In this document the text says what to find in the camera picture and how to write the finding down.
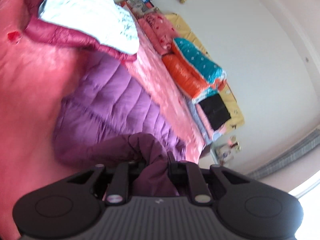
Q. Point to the pink folded quilt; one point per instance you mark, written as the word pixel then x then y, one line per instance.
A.
pixel 203 123

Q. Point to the black folded cloth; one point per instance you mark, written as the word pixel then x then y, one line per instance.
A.
pixel 215 111

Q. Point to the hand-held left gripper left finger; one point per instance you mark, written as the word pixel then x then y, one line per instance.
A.
pixel 123 177

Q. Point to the red down jacket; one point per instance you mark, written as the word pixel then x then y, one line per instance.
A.
pixel 62 33

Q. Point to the purple down jacket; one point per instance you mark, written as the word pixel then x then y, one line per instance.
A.
pixel 112 100

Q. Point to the pink plush bed blanket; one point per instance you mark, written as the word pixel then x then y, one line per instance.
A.
pixel 30 92

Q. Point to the teal and orange folded quilt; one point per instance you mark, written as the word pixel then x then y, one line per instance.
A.
pixel 185 72

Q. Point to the grey checked curtain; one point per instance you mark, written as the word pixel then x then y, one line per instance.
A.
pixel 287 155

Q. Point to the pink heart-print folded blanket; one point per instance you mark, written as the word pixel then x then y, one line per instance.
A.
pixel 157 30

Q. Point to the yellow padded headboard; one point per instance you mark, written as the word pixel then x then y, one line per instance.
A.
pixel 235 110

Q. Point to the lavender folded blanket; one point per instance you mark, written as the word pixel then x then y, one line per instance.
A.
pixel 191 110

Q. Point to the light blue down jacket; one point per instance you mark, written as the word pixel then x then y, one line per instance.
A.
pixel 87 10

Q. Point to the bright window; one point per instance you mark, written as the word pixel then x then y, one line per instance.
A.
pixel 307 187

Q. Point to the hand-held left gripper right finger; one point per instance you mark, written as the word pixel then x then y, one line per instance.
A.
pixel 180 170

